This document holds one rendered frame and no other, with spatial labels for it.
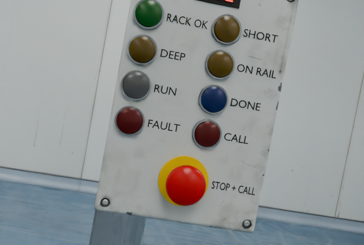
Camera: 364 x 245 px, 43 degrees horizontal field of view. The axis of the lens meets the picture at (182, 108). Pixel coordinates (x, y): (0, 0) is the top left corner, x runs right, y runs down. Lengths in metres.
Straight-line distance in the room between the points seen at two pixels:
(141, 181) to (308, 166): 4.02
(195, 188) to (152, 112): 0.09
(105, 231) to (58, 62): 3.58
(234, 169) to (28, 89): 3.71
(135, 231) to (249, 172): 0.16
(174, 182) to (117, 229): 0.13
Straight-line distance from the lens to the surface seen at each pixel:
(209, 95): 0.47
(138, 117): 0.46
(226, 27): 0.47
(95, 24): 4.09
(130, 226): 0.56
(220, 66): 0.47
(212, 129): 0.47
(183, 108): 0.47
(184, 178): 0.46
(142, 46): 0.46
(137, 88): 0.46
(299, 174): 4.45
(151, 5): 0.47
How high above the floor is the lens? 1.07
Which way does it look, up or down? 3 degrees down
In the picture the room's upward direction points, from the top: 10 degrees clockwise
